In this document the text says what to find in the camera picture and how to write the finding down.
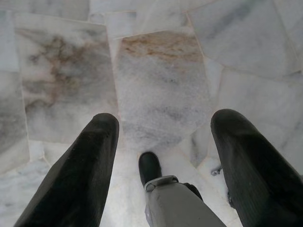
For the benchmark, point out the grey robot left leg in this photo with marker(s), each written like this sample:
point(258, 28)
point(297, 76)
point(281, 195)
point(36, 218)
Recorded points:
point(175, 208)

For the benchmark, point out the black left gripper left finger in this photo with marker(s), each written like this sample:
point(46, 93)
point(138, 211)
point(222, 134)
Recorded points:
point(78, 179)

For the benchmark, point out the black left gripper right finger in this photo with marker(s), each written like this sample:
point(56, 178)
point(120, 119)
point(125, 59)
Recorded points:
point(258, 179)

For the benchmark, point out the black robot left foot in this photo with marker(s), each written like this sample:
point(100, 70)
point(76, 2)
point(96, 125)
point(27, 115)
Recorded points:
point(149, 166)

